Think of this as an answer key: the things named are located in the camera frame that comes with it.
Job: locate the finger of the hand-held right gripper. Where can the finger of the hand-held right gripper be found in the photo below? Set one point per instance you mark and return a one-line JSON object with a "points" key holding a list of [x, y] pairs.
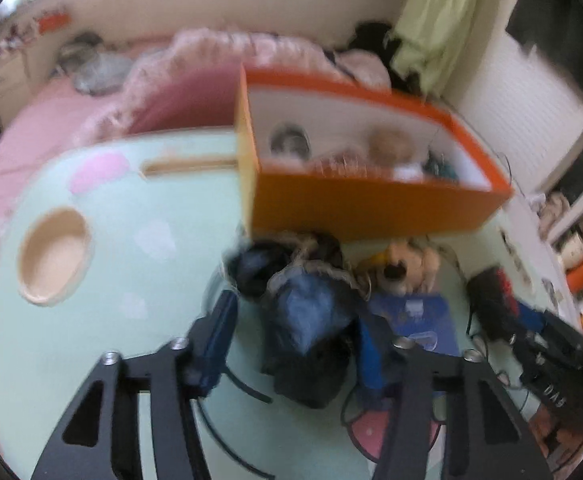
{"points": [[551, 330]]}

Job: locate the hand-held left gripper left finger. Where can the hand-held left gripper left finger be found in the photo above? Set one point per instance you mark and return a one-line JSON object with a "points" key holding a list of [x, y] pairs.
{"points": [[221, 330]]}

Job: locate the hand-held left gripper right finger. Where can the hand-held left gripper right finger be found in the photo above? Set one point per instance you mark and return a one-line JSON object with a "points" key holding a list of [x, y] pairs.
{"points": [[371, 360]]}

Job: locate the black and red tool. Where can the black and red tool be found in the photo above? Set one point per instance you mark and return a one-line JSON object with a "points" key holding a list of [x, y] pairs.
{"points": [[491, 300]]}

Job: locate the blue tin box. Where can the blue tin box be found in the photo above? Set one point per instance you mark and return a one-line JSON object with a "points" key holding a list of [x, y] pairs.
{"points": [[421, 315]]}

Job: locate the black plastic bag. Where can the black plastic bag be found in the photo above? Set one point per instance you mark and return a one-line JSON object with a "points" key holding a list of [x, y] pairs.
{"points": [[301, 330]]}

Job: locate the orange cardboard box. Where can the orange cardboard box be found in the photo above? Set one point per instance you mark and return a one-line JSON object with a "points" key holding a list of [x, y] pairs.
{"points": [[361, 210]]}

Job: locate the green cartoon desktop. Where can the green cartoon desktop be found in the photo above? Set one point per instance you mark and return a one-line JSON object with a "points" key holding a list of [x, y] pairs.
{"points": [[121, 270]]}

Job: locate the white mug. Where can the white mug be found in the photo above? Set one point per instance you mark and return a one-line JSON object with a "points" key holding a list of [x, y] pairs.
{"points": [[572, 252]]}

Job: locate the yellow brown plush toy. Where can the yellow brown plush toy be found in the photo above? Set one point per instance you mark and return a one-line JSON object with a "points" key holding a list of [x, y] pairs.
{"points": [[411, 260]]}

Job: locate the beige plush toy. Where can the beige plush toy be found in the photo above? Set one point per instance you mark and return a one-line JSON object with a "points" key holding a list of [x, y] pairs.
{"points": [[556, 210]]}

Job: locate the teal item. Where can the teal item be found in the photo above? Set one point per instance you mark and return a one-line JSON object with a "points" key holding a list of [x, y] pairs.
{"points": [[441, 167]]}

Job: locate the brown fuzzy ball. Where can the brown fuzzy ball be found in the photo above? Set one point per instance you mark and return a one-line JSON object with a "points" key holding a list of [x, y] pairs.
{"points": [[391, 147]]}

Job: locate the pink ruffled blanket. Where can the pink ruffled blanket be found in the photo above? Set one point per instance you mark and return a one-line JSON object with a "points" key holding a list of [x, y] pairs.
{"points": [[221, 60]]}

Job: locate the pink bed sheet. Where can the pink bed sheet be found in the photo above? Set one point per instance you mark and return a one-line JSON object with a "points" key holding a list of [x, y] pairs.
{"points": [[41, 120]]}

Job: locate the grey clothes pile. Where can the grey clothes pile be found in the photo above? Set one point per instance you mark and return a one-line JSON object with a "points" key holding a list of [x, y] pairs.
{"points": [[96, 67]]}

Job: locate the black clothes pile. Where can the black clothes pile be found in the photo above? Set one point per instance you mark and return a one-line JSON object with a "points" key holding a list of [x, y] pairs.
{"points": [[371, 45]]}

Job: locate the white nightstand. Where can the white nightstand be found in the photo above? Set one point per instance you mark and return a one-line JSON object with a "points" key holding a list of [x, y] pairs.
{"points": [[9, 85]]}

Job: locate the light green curtain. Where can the light green curtain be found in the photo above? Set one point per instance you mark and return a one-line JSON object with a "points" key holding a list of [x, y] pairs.
{"points": [[436, 25]]}

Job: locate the small orange box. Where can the small orange box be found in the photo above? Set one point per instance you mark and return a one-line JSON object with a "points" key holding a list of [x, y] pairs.
{"points": [[53, 21]]}

